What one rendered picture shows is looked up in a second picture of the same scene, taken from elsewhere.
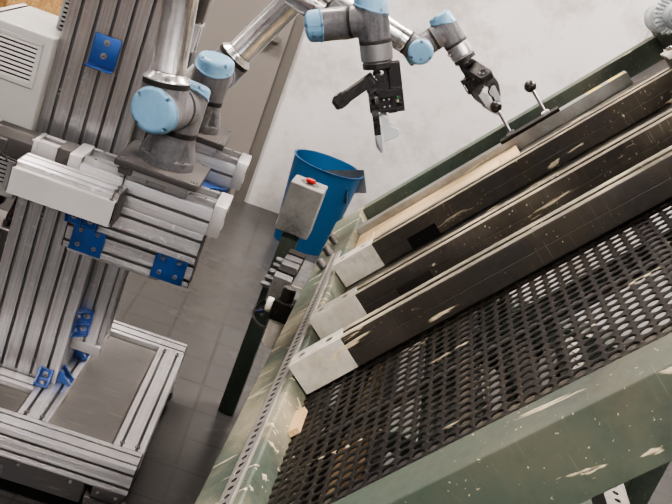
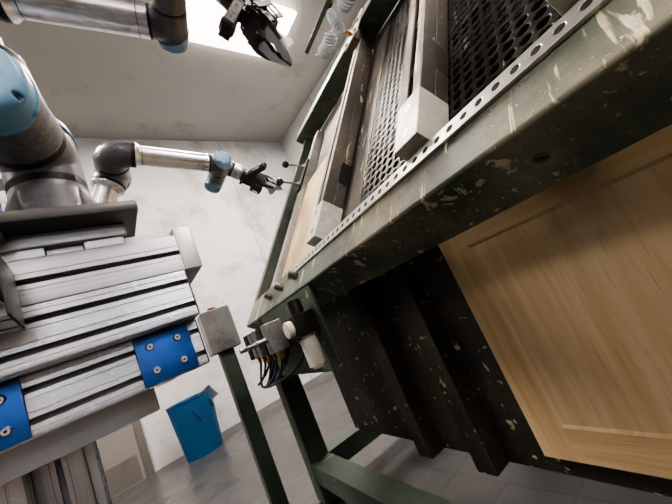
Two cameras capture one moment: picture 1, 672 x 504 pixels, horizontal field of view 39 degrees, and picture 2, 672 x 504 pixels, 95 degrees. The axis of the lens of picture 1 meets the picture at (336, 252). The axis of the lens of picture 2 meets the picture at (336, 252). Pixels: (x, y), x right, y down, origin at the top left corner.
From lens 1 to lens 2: 2.07 m
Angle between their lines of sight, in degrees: 44
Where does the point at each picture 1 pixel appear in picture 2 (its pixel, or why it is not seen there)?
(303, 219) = (228, 331)
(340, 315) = (430, 111)
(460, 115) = not seen: hidden behind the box
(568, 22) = (236, 273)
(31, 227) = not seen: outside the picture
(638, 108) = (365, 60)
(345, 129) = (182, 384)
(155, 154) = (34, 204)
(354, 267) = (328, 224)
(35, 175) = not seen: outside the picture
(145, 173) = (31, 216)
